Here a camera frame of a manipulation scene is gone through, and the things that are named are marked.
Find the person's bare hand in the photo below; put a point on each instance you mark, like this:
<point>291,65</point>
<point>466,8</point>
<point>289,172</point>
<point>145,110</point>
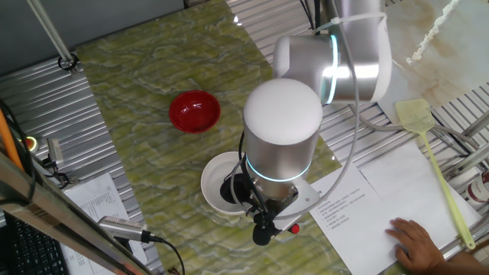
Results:
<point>416,248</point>

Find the black ladle spoon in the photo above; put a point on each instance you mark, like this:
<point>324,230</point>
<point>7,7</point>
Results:
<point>233,189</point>

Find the person's bare forearm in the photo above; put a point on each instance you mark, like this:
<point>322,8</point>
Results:
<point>466,265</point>

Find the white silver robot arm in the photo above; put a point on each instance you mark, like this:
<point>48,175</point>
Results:
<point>282,114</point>

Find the white bowl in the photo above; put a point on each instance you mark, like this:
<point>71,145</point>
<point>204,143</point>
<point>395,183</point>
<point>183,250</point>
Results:
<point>212,179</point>

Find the red bowl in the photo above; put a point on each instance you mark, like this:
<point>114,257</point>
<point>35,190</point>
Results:
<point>195,110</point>

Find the blank white paper sheet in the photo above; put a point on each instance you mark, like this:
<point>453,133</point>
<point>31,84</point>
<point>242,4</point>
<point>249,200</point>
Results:
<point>405,183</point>

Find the red and white can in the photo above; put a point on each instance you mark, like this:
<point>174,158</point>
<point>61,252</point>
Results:
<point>479,189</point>

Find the aluminium extrusion bar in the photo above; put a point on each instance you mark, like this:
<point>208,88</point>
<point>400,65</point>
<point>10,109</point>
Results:
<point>468,162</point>
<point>477,124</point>

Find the small red button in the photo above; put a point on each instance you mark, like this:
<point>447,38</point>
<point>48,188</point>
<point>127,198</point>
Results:
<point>294,228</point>

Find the yellow fly swatter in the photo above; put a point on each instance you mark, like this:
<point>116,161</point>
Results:
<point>414,114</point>

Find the black round knob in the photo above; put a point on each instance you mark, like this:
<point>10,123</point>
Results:
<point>263,233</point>

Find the beige marble pattern sheet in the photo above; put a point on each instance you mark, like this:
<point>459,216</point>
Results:
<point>451,57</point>

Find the green marble pattern mat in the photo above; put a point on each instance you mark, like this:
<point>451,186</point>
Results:
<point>153,160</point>

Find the printed table paper sheet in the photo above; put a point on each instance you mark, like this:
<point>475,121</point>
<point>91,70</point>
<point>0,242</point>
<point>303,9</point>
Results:
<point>95,198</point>

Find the black keyboard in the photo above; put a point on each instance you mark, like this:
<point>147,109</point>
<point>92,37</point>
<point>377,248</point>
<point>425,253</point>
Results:
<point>30,252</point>

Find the red emergency stop button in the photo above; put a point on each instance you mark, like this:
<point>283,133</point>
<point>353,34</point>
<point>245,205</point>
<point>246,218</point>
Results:
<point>30,143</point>

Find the orange tube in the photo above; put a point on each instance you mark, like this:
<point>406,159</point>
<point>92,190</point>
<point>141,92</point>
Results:
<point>7,141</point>

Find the silver metal rod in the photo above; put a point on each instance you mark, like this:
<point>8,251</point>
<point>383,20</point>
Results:
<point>49,30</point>

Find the silver ribbed camera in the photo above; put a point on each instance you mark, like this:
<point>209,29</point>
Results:
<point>55,151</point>
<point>122,228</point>

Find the steel frame bar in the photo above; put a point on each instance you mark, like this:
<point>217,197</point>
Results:
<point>57,214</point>

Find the metal camera mount clamp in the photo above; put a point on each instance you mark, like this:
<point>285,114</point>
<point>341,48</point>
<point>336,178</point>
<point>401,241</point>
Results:
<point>57,175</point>

